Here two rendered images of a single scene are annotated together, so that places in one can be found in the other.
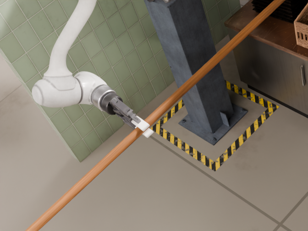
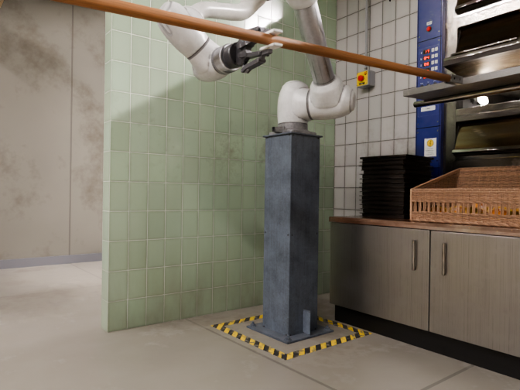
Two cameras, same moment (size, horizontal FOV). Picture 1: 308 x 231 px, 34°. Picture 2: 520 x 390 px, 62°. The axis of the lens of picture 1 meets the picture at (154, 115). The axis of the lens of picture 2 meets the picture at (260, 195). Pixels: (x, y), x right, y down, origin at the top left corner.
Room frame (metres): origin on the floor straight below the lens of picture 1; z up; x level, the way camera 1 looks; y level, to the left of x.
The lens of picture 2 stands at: (0.03, 0.38, 0.70)
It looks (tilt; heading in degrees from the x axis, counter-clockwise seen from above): 0 degrees down; 346
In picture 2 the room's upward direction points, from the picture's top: 1 degrees clockwise
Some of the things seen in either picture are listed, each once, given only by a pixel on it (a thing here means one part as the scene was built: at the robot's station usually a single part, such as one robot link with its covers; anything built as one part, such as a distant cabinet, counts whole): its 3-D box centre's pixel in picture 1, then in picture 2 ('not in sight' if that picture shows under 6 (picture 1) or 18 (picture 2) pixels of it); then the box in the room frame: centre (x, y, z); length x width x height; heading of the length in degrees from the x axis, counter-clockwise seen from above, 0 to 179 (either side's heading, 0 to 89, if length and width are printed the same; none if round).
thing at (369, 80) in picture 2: not in sight; (365, 79); (2.62, -0.99, 1.46); 0.10 x 0.07 x 0.10; 23
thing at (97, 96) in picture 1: (105, 98); (227, 59); (1.43, 0.14, 1.14); 0.09 x 0.06 x 0.09; 112
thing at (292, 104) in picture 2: not in sight; (295, 103); (2.15, -0.34, 1.17); 0.18 x 0.16 x 0.22; 49
